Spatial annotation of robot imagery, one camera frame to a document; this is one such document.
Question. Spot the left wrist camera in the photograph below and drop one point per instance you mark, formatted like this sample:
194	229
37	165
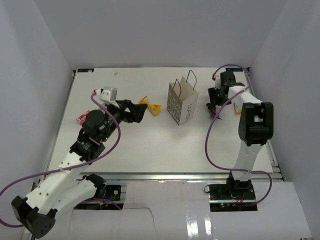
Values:
107	94

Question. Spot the paper coffee bag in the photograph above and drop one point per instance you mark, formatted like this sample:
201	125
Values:
182	98

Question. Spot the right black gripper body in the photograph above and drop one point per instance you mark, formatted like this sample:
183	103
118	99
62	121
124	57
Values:
221	99

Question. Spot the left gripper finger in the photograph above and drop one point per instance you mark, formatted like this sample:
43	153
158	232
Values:
136	108
136	116

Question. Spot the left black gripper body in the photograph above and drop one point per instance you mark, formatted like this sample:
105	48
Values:
119	114

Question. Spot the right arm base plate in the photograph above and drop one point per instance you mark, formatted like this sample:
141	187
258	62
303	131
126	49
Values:
221	201

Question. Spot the blue table label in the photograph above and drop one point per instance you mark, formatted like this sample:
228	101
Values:
85	70
236	69

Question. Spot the purple snack packet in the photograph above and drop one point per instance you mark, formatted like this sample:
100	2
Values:
212	110

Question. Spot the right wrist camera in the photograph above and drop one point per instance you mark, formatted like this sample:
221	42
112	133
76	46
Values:
217	80

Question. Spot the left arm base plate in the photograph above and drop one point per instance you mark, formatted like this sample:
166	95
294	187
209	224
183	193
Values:
112	192

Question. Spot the small yellow snack packet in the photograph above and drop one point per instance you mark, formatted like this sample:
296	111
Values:
237	109

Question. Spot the right blue table label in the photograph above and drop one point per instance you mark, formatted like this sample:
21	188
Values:
236	69

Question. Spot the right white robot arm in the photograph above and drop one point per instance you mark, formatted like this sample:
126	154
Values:
255	128

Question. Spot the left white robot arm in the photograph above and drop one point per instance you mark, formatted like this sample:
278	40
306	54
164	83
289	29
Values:
38	210

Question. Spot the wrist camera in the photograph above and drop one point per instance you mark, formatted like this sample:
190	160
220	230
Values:
107	94
217	80

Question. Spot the left blue table label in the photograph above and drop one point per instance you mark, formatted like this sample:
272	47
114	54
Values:
85	70

